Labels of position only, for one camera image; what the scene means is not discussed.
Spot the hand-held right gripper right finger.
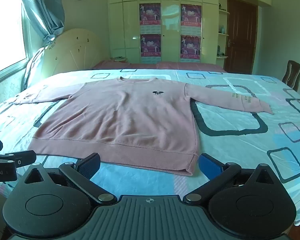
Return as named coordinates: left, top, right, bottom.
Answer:
left=183, top=153, right=277, bottom=204

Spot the window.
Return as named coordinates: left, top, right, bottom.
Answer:
left=0, top=0, right=28, bottom=72

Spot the cream bed headboard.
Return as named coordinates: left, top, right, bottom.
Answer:
left=41, top=29, right=103, bottom=74

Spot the brown wooden door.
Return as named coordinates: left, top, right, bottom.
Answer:
left=224, top=0, right=258, bottom=74

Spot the red quilted blanket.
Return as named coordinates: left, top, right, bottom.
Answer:
left=92, top=60, right=228, bottom=73

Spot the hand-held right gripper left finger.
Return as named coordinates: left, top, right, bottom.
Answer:
left=24, top=152, right=117, bottom=205

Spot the cream corner shelf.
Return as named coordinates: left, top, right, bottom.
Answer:
left=216, top=4, right=230, bottom=59

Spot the blue grey curtain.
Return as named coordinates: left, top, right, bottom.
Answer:
left=16, top=0, right=65, bottom=42

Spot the wall poster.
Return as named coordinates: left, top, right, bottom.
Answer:
left=140, top=34, right=162, bottom=58
left=139, top=3, right=161, bottom=26
left=180, top=4, right=202, bottom=28
left=180, top=35, right=201, bottom=62

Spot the pink sweater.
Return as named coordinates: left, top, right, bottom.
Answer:
left=14, top=77, right=274, bottom=177

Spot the dark wooden chair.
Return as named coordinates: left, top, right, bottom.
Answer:
left=282, top=60, right=300, bottom=92

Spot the cream wardrobe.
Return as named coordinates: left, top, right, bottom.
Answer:
left=107, top=0, right=273, bottom=64

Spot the light blue patterned bedsheet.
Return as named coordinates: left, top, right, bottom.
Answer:
left=0, top=69, right=300, bottom=227

